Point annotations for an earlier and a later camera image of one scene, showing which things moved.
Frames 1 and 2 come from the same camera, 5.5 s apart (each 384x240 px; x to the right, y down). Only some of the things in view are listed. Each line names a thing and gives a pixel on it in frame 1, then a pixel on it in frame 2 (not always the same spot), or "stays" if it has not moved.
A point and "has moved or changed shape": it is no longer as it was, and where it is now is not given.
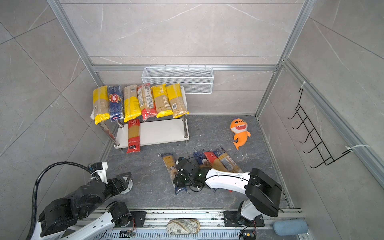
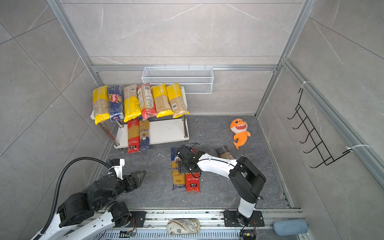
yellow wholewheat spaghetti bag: x=162 y=105 stays
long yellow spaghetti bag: x=101 y=104 stays
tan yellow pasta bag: x=132 y=106 stays
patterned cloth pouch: x=183 y=226 stays
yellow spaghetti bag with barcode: x=177 y=100 stays
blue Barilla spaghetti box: x=116 y=101 stays
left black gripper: x=123 y=185 -> x=134 y=180
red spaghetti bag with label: x=146 y=101 stays
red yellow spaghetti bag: x=134 y=136 stays
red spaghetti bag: x=214 y=161 has moved or changed shape
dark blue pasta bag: x=170 y=161 -> x=144 y=141
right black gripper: x=178 y=182 -> x=181 y=167
